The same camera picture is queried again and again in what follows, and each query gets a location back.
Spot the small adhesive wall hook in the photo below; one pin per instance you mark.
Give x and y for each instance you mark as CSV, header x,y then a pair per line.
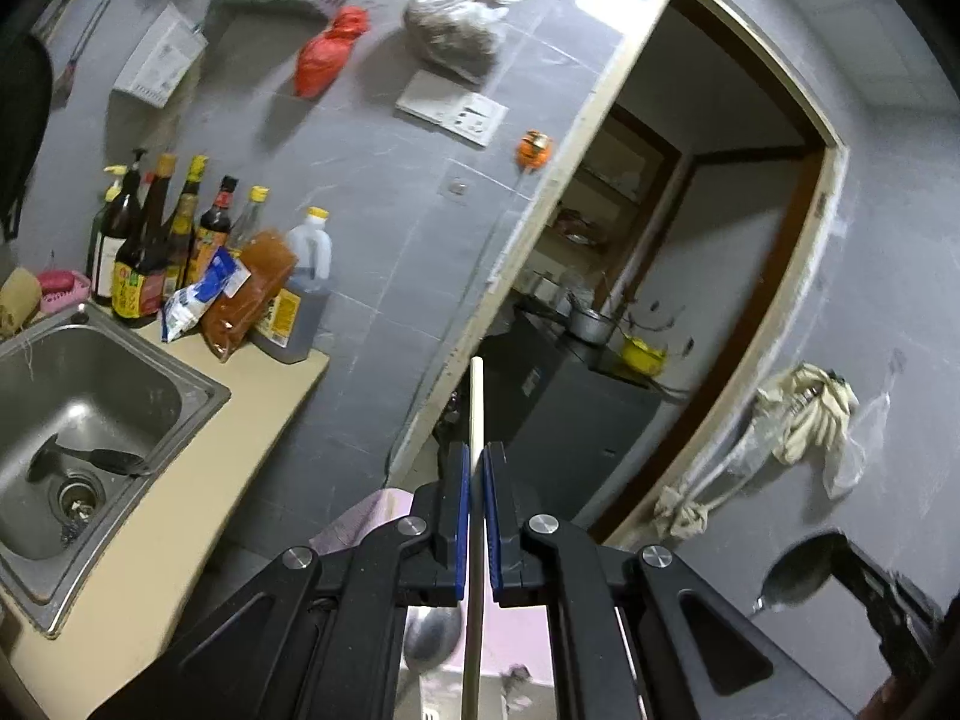
x,y
457,186

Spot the cream door frame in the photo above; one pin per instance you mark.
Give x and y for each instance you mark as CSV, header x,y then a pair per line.
x,y
536,240

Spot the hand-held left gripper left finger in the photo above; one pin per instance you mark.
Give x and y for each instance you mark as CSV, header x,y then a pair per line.
x,y
463,517

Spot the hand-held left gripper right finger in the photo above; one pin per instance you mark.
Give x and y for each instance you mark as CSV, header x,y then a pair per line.
x,y
491,517

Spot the clear plastic bag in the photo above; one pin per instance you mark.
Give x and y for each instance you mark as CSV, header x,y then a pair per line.
x,y
750,450

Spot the brown packet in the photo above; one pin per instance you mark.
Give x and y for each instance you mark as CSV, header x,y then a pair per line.
x,y
247,292

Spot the metal tongs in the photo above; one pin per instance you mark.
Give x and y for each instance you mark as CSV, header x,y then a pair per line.
x,y
75,52

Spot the metal pot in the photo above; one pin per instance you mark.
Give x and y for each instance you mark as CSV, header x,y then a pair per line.
x,y
589,324

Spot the white wall paper box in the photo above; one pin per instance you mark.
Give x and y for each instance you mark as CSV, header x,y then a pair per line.
x,y
161,56

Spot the white plastic utensil holder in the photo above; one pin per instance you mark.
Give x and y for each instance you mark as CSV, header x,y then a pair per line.
x,y
442,701

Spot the grey wall rack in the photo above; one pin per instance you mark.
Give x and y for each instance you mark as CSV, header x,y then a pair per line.
x,y
262,4

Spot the white wall socket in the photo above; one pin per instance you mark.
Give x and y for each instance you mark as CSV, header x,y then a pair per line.
x,y
457,109

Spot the grey cabinet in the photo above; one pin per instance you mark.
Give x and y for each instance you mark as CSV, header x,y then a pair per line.
x,y
570,420

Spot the red plastic bag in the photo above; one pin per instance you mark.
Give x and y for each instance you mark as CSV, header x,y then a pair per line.
x,y
322,60

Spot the clear bag of dried goods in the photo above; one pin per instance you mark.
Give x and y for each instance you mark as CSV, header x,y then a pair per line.
x,y
450,34

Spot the yellow bowl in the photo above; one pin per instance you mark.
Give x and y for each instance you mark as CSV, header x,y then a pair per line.
x,y
643,356

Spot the wooden shelf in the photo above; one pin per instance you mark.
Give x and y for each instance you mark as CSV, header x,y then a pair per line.
x,y
600,187

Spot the blue white packet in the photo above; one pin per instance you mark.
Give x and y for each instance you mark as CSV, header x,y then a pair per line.
x,y
199,300

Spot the wooden chopstick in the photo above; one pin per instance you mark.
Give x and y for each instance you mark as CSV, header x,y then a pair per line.
x,y
477,405

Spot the cream rubber gloves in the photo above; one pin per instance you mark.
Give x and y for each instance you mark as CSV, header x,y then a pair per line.
x,y
802,412

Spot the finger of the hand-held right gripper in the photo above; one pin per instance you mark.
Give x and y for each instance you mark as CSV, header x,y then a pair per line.
x,y
862,559

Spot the black wok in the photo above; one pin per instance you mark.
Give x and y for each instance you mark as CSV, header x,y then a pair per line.
x,y
22,127

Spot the large oil jug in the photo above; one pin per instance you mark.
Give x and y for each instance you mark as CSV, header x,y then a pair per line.
x,y
304,255

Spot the black spatula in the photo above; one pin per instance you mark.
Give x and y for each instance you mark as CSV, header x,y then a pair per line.
x,y
82,457

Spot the steel sink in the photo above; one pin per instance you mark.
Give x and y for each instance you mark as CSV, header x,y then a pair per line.
x,y
112,390

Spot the pink brush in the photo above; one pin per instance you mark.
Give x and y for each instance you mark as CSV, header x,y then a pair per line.
x,y
60,289

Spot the silver spoon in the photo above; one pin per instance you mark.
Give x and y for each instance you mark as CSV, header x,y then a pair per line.
x,y
431,637
799,570

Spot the row of sauce bottles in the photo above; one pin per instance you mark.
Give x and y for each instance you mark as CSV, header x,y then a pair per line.
x,y
142,270

